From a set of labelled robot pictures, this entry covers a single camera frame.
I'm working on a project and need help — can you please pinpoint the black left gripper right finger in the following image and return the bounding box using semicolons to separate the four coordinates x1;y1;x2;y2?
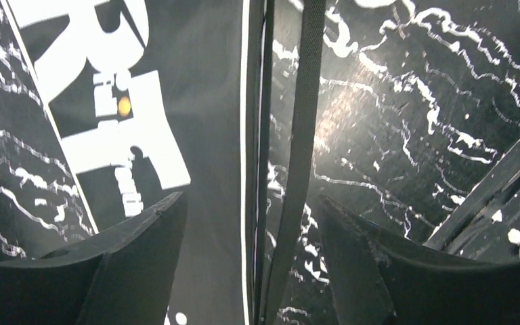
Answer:
316;195;520;324

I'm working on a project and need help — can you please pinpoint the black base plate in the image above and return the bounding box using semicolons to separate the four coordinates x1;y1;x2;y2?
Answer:
425;140;520;263

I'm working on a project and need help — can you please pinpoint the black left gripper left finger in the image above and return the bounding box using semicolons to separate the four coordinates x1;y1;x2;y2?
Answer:
0;192;188;324

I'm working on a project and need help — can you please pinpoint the black racket bag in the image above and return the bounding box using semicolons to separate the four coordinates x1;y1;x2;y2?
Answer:
5;1;303;324

